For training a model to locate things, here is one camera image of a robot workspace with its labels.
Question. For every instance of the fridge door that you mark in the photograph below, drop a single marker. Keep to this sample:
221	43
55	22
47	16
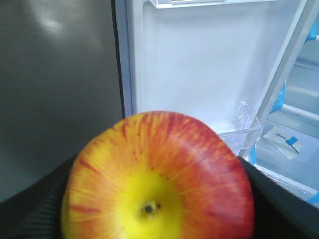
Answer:
200	57

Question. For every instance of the clear lower door shelf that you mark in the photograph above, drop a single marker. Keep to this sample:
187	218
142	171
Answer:
243	130

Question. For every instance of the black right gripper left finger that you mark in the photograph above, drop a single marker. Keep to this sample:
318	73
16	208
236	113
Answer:
35	212

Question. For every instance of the red yellow apple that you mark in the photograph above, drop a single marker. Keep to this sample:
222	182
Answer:
157	175

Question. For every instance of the white paper packet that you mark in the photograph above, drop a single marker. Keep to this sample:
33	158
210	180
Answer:
288	145

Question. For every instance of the white open fridge body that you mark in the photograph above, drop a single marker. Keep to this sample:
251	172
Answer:
292	104

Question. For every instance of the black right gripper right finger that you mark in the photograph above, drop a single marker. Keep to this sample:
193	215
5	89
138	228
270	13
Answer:
279	214

